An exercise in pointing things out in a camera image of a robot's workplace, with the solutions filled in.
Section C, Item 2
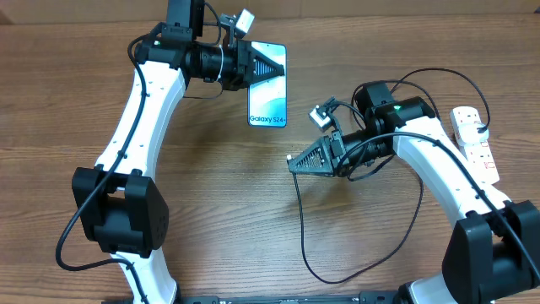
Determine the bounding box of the white power strip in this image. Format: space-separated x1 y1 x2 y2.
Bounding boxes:
450 106 500 185

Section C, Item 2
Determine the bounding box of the Galaxy smartphone with teal screen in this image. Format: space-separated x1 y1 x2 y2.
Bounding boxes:
247 41 287 128

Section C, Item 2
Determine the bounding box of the black USB charging cable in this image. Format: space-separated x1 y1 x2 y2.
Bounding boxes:
286 68 491 285

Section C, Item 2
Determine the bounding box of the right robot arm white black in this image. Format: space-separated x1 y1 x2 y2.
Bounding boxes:
287 81 539 303

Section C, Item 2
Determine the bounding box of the white charger plug adapter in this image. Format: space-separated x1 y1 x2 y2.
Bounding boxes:
456 122 489 146

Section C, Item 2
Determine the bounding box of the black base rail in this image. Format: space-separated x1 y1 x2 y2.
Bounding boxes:
100 290 476 304

